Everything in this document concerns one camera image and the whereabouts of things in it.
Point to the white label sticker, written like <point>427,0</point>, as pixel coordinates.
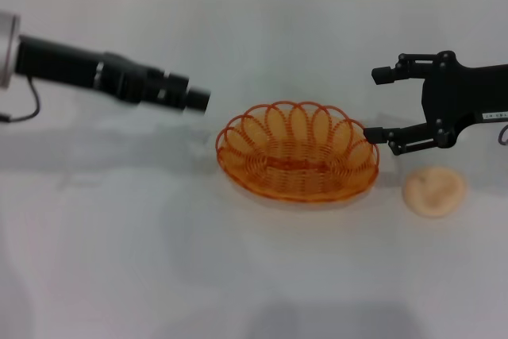
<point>495,116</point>

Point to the round pale bread bun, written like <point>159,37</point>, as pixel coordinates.
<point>434,192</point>

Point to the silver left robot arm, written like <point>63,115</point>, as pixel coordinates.
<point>7,49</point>

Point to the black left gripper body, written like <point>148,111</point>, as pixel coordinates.
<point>79,67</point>

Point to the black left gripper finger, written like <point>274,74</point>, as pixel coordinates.
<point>178,91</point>

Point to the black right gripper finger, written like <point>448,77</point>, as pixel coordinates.
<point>405,138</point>
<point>401,71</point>

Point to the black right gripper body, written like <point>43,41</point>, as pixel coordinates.
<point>464,89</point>

